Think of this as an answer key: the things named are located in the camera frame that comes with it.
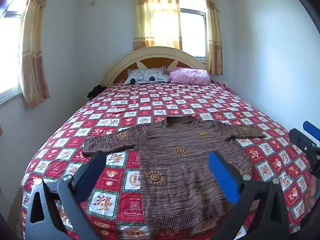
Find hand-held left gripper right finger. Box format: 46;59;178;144
208;151;297;240

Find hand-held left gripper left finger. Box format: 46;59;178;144
25;151;108;240

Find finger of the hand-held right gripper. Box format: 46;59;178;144
303;121;320;141
289;128;320;157

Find brown knit sweater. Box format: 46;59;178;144
82;116;267;233

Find red checked printed bedspread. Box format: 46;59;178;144
21;80;320;240

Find dark cloth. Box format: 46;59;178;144
87;85;107;98

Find grey patterned pillow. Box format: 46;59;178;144
124;66;169;85

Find pink pillow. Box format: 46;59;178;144
168;67;210;85

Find cream wooden headboard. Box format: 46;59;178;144
101;46;213;85

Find wide yellow curtain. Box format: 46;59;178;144
18;0;53;108

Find narrow yellow curtain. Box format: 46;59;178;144
201;0;223;75

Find side window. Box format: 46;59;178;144
0;0;32;103

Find window behind headboard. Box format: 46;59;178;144
177;0;209;63

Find sunlit yellow curtain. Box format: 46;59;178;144
132;0;183;51

